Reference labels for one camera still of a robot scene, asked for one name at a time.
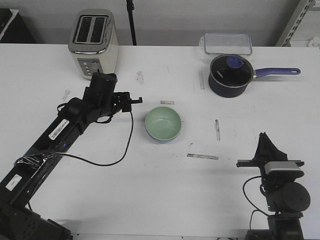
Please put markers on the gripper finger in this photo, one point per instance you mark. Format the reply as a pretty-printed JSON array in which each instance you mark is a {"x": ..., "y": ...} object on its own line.
[
  {"x": 271, "y": 151},
  {"x": 260, "y": 147}
]

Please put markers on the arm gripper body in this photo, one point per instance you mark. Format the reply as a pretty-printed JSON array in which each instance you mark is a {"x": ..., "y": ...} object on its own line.
[
  {"x": 106, "y": 102},
  {"x": 273, "y": 178}
]

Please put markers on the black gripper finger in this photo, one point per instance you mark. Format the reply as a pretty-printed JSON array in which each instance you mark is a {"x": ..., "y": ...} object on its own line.
[{"x": 136, "y": 101}]

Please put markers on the light green bowl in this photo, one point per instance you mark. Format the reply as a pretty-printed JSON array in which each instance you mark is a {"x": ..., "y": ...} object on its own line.
[{"x": 163, "y": 123}]

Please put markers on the blue bowl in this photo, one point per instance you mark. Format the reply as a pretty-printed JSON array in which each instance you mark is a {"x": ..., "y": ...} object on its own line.
[{"x": 163, "y": 141}]

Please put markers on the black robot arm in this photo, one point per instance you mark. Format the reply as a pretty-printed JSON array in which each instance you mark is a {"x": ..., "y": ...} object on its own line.
[
  {"x": 17, "y": 222},
  {"x": 201, "y": 166}
]

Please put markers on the cream two-slot toaster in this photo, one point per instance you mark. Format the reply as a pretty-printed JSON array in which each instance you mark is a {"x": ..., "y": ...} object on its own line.
[{"x": 93, "y": 42}]

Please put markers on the dark blue saucepan with lid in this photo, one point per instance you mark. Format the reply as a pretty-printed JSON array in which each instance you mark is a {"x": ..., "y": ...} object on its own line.
[{"x": 230, "y": 74}]

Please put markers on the clear plastic food container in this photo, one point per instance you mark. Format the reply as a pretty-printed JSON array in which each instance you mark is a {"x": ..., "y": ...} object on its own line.
[{"x": 214, "y": 43}]

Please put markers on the black tripod pole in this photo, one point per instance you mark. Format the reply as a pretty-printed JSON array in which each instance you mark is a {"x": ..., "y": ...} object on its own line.
[{"x": 130, "y": 7}]

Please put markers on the grey metal shelf upright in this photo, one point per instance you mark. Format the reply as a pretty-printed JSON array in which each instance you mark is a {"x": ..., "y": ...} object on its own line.
[{"x": 294, "y": 21}]

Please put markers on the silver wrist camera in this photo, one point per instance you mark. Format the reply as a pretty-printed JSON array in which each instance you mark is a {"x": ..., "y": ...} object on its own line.
[{"x": 103, "y": 83}]

